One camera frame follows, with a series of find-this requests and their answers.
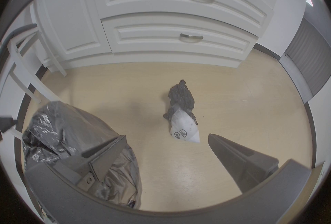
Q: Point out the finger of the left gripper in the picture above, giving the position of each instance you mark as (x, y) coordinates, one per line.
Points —
(6, 123)

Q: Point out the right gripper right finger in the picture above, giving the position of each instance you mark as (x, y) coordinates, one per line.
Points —
(240, 166)

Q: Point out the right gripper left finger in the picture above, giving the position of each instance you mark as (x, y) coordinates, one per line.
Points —
(103, 163)

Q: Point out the black plastic bag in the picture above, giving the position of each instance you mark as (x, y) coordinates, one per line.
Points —
(64, 124)

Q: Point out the crumpled black plastic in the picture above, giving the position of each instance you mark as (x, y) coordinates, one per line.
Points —
(181, 96)

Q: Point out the white chair dark grey seat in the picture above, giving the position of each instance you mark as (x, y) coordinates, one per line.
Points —
(22, 67)

